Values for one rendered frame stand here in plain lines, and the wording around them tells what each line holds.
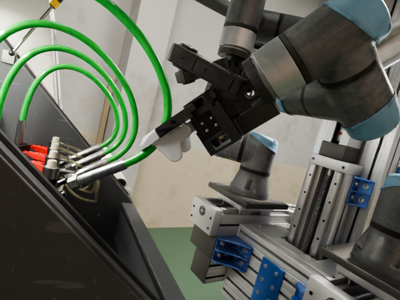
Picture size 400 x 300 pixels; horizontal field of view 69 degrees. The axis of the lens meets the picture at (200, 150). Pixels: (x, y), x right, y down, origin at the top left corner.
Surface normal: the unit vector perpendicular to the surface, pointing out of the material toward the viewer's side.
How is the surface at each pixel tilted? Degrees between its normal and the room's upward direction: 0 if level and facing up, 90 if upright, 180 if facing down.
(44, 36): 90
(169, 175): 90
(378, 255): 72
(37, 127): 90
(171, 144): 101
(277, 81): 113
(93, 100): 90
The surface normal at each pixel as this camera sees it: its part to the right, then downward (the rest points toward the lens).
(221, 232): 0.54, 0.24
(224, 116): -0.23, 0.29
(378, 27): 0.14, 0.67
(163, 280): 0.25, -0.96
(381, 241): -0.69, -0.42
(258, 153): -0.18, 0.07
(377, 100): 0.11, 0.40
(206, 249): -0.80, -0.14
